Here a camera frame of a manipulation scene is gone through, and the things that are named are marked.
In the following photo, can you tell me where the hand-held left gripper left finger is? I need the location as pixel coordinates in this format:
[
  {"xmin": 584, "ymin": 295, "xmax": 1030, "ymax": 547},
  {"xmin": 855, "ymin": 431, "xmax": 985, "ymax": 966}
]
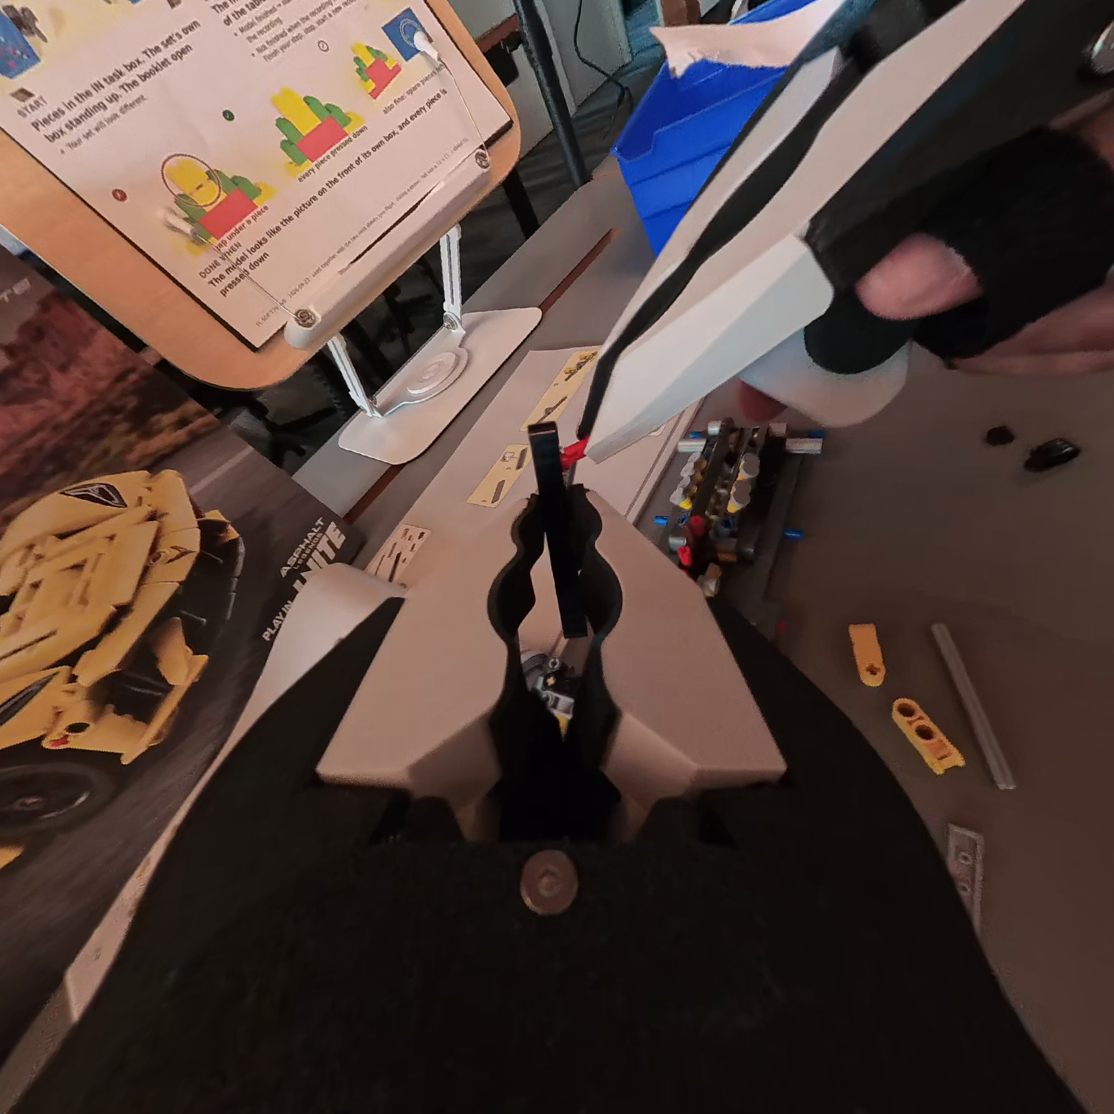
[{"xmin": 317, "ymin": 495, "xmax": 558, "ymax": 843}]

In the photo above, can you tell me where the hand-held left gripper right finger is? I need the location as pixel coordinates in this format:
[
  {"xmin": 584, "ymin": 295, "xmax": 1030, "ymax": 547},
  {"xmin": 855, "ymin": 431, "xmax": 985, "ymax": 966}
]
[{"xmin": 567, "ymin": 486, "xmax": 786, "ymax": 843}]

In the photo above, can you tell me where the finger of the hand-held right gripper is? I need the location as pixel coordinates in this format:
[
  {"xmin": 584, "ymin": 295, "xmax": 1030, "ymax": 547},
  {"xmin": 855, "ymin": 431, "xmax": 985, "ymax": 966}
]
[
  {"xmin": 576, "ymin": 46, "xmax": 872, "ymax": 434},
  {"xmin": 580, "ymin": 230, "xmax": 838, "ymax": 462}
]

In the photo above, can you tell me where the black lego beam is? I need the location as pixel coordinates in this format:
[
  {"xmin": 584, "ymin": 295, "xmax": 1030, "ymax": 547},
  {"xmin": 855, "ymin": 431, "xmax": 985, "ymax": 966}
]
[{"xmin": 526, "ymin": 421, "xmax": 592, "ymax": 640}]

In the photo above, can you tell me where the partly built lego chassis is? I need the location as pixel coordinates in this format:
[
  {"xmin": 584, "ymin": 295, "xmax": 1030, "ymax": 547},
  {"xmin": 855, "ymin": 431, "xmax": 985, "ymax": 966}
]
[{"xmin": 653, "ymin": 419, "xmax": 826, "ymax": 610}]

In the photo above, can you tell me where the yellow short lego beam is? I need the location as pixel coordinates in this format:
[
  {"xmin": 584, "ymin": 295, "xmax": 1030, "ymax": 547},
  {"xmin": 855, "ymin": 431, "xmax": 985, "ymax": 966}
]
[{"xmin": 848, "ymin": 623, "xmax": 887, "ymax": 688}]

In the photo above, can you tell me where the yellow lego connector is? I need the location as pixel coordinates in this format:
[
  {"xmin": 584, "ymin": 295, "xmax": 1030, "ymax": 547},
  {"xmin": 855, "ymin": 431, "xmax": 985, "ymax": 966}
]
[{"xmin": 889, "ymin": 697, "xmax": 966, "ymax": 775}]

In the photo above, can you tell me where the grey lego axle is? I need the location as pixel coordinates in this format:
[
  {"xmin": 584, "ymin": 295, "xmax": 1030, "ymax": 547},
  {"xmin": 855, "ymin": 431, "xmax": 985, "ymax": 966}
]
[{"xmin": 931, "ymin": 621, "xmax": 1017, "ymax": 791}]

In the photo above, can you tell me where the yellow car set box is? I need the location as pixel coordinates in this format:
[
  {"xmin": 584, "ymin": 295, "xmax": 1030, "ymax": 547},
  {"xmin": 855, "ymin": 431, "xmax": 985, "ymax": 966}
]
[{"xmin": 0, "ymin": 247, "xmax": 367, "ymax": 875}]

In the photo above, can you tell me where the grey lego plate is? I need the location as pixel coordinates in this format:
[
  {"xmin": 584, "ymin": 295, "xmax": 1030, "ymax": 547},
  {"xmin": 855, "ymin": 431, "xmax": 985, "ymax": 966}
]
[{"xmin": 946, "ymin": 822, "xmax": 986, "ymax": 936}]

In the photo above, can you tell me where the person's right hand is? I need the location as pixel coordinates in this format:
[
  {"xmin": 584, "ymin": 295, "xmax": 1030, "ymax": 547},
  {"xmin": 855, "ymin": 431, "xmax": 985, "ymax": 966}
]
[{"xmin": 737, "ymin": 236, "xmax": 1114, "ymax": 424}]

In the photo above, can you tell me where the blue plastic bin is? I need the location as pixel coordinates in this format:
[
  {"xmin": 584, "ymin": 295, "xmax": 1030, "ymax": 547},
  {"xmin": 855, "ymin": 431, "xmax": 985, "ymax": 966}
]
[{"xmin": 611, "ymin": 0, "xmax": 858, "ymax": 255}]

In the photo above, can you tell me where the white crumpled paper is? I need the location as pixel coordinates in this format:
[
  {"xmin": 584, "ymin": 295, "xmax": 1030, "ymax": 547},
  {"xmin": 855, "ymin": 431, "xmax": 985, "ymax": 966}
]
[{"xmin": 651, "ymin": 0, "xmax": 850, "ymax": 70}]

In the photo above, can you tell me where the open instruction booklet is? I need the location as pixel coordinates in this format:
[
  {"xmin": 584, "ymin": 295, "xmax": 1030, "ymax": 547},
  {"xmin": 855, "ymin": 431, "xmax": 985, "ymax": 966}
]
[{"xmin": 61, "ymin": 347, "xmax": 705, "ymax": 1045}]

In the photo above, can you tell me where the black metal pole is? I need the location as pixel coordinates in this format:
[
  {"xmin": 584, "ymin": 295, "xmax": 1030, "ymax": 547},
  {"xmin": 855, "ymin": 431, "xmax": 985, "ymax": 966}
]
[{"xmin": 513, "ymin": 0, "xmax": 588, "ymax": 188}]

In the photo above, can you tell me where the printed instruction sheet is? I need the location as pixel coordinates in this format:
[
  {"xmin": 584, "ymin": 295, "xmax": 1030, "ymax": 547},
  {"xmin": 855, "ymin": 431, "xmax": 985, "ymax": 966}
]
[{"xmin": 0, "ymin": 0, "xmax": 514, "ymax": 351}]

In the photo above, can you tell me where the wooden board document stand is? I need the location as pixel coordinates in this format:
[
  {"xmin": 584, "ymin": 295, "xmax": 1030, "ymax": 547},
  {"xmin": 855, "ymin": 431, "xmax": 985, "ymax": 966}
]
[{"xmin": 0, "ymin": 0, "xmax": 545, "ymax": 466}]

